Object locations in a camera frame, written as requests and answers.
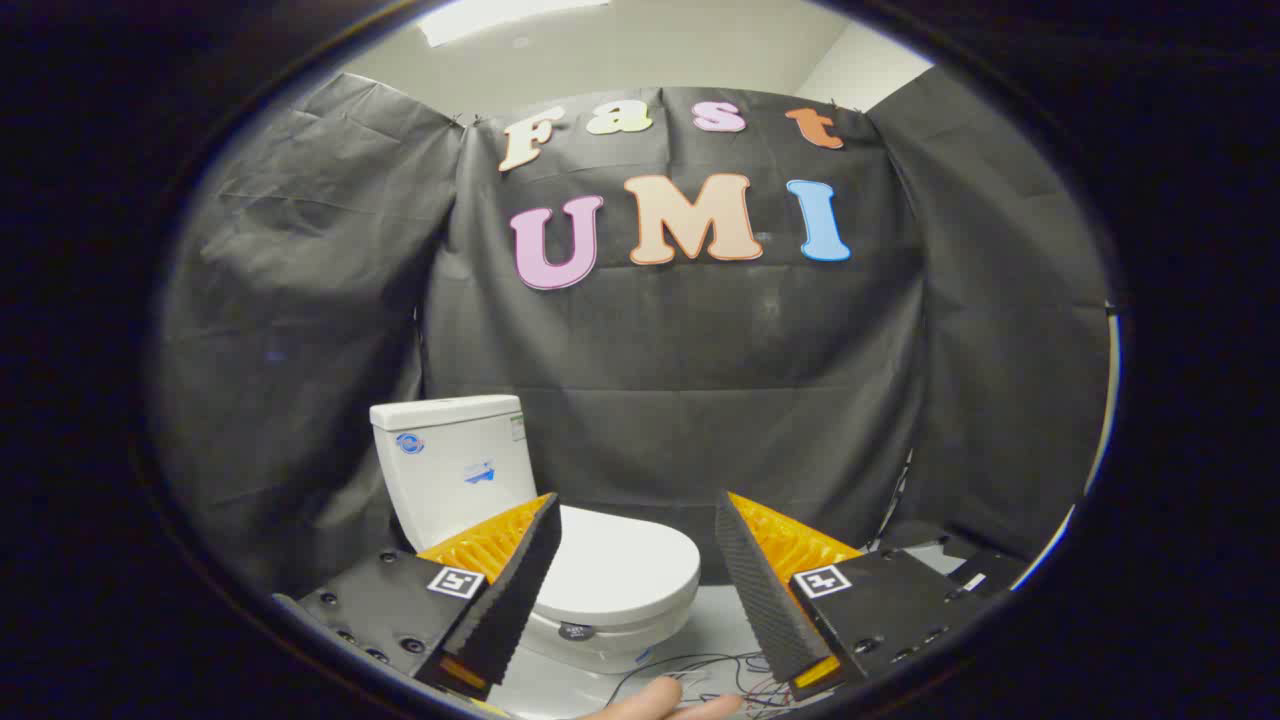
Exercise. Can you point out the ceiling light panel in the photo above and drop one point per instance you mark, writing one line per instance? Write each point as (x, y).
(500, 18)

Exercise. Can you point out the black backdrop cloth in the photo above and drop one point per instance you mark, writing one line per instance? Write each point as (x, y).
(680, 340)

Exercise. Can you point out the white toilet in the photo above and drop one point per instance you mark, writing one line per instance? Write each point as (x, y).
(450, 470)

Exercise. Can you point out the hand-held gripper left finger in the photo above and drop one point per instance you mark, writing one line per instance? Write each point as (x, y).
(520, 585)

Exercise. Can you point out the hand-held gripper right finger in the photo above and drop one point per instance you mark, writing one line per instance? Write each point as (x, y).
(755, 590)

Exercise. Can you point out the white toilet lid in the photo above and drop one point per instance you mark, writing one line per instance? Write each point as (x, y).
(620, 570)

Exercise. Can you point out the dark flat box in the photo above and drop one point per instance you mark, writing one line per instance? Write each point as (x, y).
(985, 572)

